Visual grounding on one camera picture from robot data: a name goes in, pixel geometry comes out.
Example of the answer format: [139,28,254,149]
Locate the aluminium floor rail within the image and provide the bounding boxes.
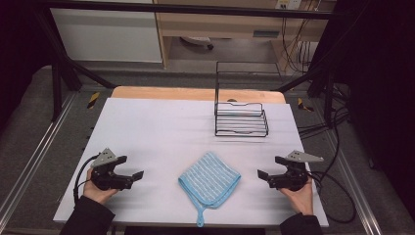
[0,92,78,223]
[325,129,384,235]

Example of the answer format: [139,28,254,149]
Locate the black floor cables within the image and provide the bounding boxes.
[298,82,351,140]

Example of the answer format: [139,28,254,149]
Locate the wooden desk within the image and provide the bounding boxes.
[153,0,338,71]

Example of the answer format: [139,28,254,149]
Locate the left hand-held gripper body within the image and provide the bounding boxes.
[90,148,135,192]

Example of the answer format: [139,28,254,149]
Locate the white wall socket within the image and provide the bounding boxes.
[275,0,303,11]

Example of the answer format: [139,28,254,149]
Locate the person's left hand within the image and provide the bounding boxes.
[82,176,120,206]

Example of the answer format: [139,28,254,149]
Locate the chair base with wheel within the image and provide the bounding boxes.
[179,35,215,51]

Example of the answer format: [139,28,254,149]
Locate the person's right hand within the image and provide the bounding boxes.
[278,182,315,216]

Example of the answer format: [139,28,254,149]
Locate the white cabinet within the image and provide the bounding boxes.
[49,0,163,64]

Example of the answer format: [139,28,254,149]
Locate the black metal frame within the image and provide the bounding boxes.
[31,0,347,129]

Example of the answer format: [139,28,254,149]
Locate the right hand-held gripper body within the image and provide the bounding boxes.
[268,150,325,193]

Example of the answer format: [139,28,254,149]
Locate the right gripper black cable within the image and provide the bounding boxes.
[307,170,357,225]

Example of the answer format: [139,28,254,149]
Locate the blue striped cloth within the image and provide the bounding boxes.
[177,151,243,228]

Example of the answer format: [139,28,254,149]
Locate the yellow black floor tape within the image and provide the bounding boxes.
[86,91,101,110]
[297,97,315,113]

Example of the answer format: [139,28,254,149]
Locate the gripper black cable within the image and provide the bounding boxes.
[72,154,101,206]
[307,170,357,225]

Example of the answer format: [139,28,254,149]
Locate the hanging cable bundle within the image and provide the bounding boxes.
[281,17,315,74]

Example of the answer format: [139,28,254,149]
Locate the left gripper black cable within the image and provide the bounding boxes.
[72,154,101,206]

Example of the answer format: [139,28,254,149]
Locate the black wire rack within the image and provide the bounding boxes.
[213,61,282,138]

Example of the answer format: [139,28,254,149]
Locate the black curtain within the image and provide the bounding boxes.
[308,0,415,212]

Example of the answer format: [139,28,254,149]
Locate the wooden table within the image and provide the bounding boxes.
[111,85,288,106]

